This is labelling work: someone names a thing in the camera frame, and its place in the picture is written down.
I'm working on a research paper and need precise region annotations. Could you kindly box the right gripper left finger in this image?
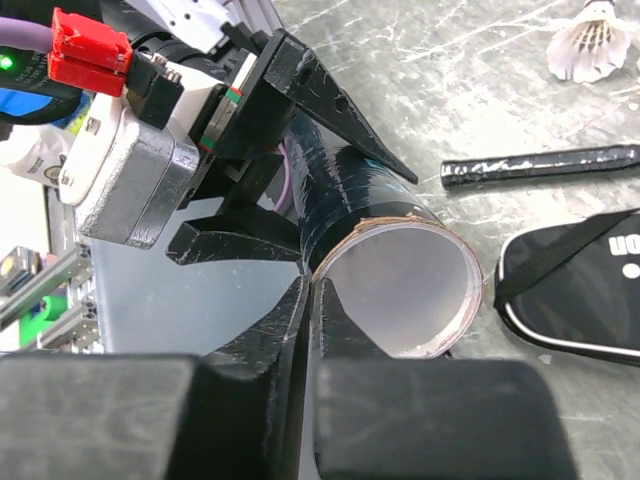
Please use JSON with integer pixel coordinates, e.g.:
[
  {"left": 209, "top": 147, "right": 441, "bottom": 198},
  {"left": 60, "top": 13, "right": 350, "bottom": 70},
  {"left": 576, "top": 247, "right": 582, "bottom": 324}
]
[{"left": 1, "top": 277, "right": 309, "bottom": 479}]

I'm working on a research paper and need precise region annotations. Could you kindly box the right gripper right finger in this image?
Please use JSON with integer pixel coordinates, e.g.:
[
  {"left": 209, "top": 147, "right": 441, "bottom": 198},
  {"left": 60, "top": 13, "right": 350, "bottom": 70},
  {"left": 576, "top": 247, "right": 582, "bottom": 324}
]
[{"left": 313, "top": 280, "right": 578, "bottom": 479}]

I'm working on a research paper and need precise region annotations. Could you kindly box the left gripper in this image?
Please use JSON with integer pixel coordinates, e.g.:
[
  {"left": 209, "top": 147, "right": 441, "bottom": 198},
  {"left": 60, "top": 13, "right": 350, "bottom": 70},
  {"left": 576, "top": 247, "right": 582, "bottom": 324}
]
[{"left": 100, "top": 1, "right": 418, "bottom": 266}]

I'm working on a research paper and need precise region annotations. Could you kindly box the black shuttlecock tube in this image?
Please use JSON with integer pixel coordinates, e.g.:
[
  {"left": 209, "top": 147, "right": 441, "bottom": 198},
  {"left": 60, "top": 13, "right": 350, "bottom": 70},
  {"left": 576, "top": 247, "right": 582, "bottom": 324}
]
[{"left": 284, "top": 114, "right": 484, "bottom": 360}]

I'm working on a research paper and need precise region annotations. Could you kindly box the black racket cover bag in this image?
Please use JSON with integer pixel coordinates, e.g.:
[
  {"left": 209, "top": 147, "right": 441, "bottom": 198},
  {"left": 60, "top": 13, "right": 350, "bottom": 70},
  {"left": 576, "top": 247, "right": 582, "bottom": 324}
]
[{"left": 493, "top": 209, "right": 639, "bottom": 366}]

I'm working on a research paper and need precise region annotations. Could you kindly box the white shuttlecock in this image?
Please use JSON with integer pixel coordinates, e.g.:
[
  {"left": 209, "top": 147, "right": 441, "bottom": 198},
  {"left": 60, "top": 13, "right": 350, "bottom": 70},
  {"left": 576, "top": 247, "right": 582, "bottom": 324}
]
[{"left": 545, "top": 0, "right": 632, "bottom": 84}]

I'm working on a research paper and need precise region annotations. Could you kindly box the badminton racket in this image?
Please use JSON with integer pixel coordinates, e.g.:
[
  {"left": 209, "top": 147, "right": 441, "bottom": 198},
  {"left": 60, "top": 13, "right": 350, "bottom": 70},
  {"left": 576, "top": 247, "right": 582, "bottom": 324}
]
[{"left": 440, "top": 144, "right": 639, "bottom": 189}]

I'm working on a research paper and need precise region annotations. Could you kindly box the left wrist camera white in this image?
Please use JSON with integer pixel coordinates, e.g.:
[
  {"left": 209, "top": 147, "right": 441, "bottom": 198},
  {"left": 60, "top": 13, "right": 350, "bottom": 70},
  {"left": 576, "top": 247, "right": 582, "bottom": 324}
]
[{"left": 59, "top": 94, "right": 200, "bottom": 249}]

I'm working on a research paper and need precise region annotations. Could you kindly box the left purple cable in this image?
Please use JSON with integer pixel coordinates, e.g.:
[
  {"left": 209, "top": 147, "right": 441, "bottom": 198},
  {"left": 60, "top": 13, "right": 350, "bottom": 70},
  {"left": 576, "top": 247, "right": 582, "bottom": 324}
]
[{"left": 0, "top": 15, "right": 56, "bottom": 51}]

